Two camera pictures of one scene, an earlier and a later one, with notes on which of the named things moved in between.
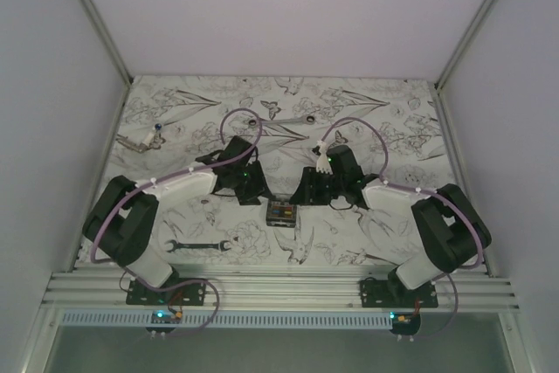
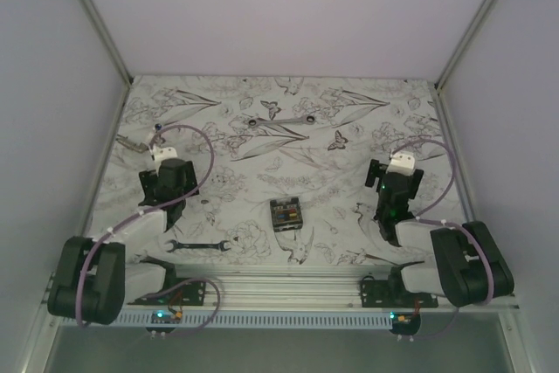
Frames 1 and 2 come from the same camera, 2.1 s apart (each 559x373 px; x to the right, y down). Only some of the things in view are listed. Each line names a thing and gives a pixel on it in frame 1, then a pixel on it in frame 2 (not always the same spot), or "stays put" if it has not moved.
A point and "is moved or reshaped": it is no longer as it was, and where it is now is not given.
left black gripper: x=258 y=189 to x=149 y=180
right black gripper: x=307 y=196 to x=376 y=169
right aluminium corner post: x=477 y=21 stays put
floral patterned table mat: x=394 y=125 stays put
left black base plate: x=190 y=294 stays put
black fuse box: x=281 y=213 is moved or reshaped
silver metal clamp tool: x=138 y=147 stays put
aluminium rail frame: x=276 y=288 stays put
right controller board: x=404 y=323 stays put
